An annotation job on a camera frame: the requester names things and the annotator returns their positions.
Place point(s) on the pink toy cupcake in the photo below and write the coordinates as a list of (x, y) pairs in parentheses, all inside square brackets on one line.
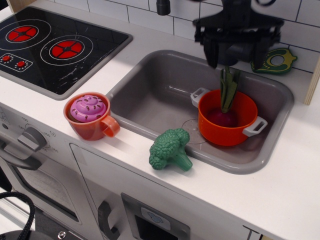
[(87, 108)]

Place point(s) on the orange toy pot grey handles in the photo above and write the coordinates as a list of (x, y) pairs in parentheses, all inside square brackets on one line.
[(231, 128)]

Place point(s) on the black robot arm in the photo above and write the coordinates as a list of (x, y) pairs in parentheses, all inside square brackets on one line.
[(231, 51)]

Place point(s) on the grey oven knob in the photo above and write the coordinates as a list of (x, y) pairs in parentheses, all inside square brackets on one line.
[(32, 139)]

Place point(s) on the grey dishwasher panel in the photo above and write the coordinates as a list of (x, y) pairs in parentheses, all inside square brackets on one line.
[(147, 223)]

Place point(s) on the grey toy sink basin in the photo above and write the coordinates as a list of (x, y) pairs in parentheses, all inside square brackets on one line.
[(156, 95)]

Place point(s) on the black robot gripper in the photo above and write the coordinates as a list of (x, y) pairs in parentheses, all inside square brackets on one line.
[(225, 28)]

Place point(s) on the grey cabinet door handle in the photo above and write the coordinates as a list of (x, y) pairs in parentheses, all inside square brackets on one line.
[(104, 211)]

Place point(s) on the green toy broccoli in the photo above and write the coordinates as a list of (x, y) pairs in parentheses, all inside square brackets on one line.
[(169, 149)]

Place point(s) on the grey oven door handle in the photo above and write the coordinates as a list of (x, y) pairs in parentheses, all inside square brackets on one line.
[(29, 163)]

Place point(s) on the toy beet with green leaves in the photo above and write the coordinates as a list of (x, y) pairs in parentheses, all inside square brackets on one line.
[(226, 100)]

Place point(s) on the orange plastic cup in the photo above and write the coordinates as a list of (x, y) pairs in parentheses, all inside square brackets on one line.
[(95, 130)]

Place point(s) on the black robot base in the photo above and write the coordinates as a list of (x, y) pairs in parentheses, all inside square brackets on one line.
[(37, 235)]

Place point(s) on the green avocado toy slice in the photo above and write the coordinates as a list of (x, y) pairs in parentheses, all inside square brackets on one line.
[(276, 62)]

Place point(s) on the wooden side panel right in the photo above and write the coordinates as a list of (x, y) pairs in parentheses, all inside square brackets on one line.
[(313, 84)]

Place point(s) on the black toy stove top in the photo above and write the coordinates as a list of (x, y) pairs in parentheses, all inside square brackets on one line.
[(53, 54)]

